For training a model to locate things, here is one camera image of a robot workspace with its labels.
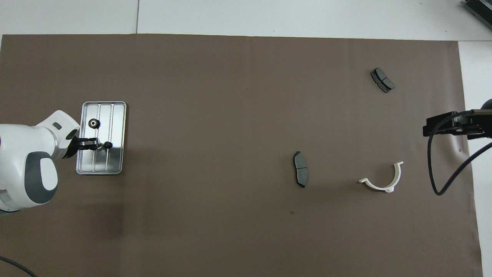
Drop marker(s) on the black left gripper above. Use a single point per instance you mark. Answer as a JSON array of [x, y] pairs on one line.
[[73, 148]]

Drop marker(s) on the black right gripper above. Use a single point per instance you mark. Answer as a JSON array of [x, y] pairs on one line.
[[482, 125]]

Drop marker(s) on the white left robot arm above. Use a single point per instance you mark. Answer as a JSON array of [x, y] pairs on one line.
[[23, 154]]

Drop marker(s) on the silver ribbed metal tray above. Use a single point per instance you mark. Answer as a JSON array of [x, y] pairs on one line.
[[115, 115]]

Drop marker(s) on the short grey brake pad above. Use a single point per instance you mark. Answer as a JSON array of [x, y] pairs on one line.
[[382, 80]]

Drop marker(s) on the dark ridged metal box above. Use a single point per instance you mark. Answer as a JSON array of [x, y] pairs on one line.
[[480, 11]]

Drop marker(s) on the long grey brake pad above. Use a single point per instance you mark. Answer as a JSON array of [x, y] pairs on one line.
[[300, 169]]

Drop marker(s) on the brown paper table mat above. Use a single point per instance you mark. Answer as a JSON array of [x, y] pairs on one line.
[[230, 231]]

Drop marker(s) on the white curved plastic bracket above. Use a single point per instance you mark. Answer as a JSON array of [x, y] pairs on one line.
[[389, 188]]

